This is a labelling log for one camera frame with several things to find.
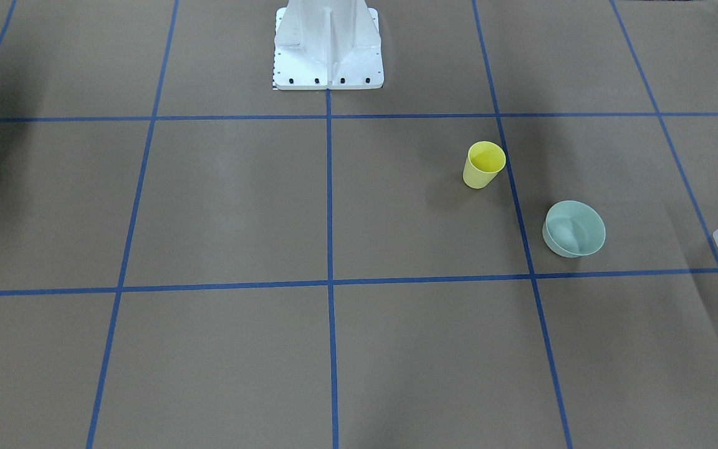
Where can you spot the pale green plastic bowl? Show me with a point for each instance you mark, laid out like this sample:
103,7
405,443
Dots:
573,229

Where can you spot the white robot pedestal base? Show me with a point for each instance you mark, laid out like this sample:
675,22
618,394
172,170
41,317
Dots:
322,45

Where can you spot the yellow plastic cup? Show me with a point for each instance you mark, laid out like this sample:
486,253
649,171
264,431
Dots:
484,161

